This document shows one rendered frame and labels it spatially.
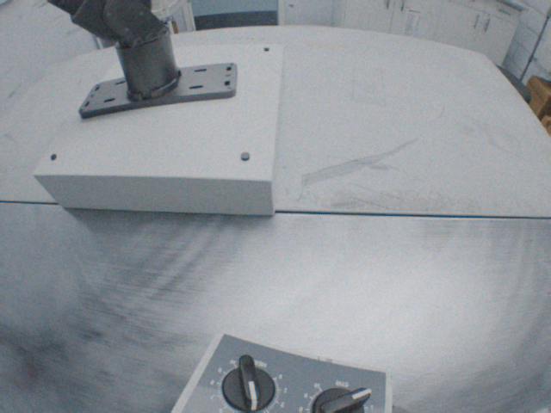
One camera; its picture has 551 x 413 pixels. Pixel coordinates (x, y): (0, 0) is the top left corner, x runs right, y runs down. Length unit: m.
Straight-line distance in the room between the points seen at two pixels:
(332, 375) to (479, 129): 0.40
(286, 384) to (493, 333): 0.20
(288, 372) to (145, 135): 0.24
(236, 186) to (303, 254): 0.08
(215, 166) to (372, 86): 0.29
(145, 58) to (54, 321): 0.28
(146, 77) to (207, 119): 0.09
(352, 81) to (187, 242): 0.34
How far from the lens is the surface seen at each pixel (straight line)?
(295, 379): 0.19
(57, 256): 0.35
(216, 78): 0.34
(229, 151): 0.25
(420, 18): 2.60
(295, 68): 0.48
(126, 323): 0.27
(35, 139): 0.58
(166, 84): 0.33
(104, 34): 0.29
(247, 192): 0.24
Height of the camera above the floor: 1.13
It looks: 56 degrees down
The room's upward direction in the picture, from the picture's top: 4 degrees counter-clockwise
